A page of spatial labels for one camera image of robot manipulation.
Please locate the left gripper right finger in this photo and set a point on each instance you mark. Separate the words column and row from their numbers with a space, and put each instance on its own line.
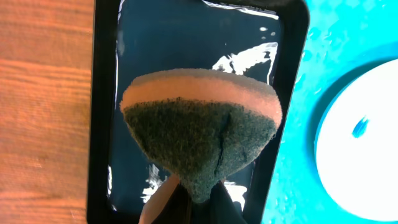
column 218, row 209

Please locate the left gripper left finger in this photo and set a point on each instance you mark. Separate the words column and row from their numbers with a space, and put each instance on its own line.
column 178, row 208

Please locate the light blue plate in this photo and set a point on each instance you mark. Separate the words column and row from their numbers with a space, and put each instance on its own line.
column 356, row 145

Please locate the black water tray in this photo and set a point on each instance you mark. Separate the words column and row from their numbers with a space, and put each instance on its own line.
column 262, row 39

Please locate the turquoise plastic tray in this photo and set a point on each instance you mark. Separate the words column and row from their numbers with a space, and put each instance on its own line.
column 345, row 38

